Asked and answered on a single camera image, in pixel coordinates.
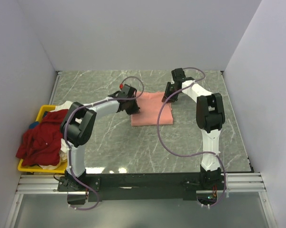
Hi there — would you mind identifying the yellow plastic bin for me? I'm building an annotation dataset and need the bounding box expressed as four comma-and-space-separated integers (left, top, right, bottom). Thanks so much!
16, 105, 68, 174

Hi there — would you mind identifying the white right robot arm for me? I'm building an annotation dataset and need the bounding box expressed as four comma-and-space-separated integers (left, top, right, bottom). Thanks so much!
162, 68, 225, 190

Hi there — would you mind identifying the red t shirt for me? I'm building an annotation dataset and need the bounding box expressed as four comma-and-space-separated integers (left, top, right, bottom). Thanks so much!
16, 109, 68, 166

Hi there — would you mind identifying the pink t shirt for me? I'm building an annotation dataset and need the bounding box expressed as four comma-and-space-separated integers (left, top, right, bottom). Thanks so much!
131, 92, 173, 126

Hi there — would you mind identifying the black base beam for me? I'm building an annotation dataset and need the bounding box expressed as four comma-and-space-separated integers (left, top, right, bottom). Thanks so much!
57, 172, 224, 204

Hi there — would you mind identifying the white t shirt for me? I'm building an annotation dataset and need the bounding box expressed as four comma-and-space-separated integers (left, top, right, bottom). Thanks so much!
31, 101, 72, 174

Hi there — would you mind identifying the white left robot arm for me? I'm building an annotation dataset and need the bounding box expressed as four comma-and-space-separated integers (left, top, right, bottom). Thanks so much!
60, 84, 141, 191

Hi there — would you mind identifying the blue garment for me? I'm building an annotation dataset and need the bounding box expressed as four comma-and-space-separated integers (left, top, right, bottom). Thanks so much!
28, 121, 39, 129

